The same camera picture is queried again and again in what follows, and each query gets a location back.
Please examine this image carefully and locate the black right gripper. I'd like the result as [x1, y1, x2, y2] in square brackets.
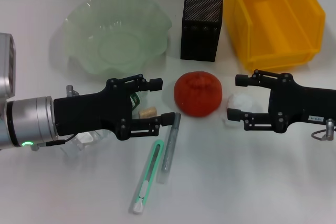
[227, 69, 336, 134]

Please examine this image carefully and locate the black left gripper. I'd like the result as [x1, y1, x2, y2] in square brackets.
[54, 73, 176, 141]

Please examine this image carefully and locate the white paper ball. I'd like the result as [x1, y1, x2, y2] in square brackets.
[222, 92, 263, 127]

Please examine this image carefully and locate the green utility knife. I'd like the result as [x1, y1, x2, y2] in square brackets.
[128, 140, 165, 215]

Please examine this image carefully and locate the clear bottle with green label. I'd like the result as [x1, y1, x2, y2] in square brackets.
[61, 91, 144, 158]

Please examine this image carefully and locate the beige eraser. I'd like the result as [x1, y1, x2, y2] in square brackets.
[138, 106, 158, 119]

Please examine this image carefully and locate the gray pen in clear sleeve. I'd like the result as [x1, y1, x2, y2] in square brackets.
[156, 112, 182, 185]

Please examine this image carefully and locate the green glass fruit plate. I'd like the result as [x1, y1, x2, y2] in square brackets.
[64, 0, 173, 76]

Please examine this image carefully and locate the black mesh pen holder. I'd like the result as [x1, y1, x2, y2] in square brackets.
[180, 0, 224, 62]

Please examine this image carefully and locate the yellow plastic bin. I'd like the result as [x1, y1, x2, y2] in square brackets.
[222, 0, 326, 72]

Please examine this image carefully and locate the silver left wrist knob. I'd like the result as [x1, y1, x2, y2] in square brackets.
[65, 84, 78, 98]

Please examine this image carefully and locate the right wrist cable with plug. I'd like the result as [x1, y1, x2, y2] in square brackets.
[311, 119, 336, 141]

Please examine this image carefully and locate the wrist cable with plug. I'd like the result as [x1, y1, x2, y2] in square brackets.
[311, 119, 336, 141]
[30, 134, 67, 152]

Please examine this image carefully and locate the left wrist cable with plug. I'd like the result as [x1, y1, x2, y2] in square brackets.
[30, 134, 67, 152]

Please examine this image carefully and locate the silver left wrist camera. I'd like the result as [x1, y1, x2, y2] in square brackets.
[0, 33, 17, 101]

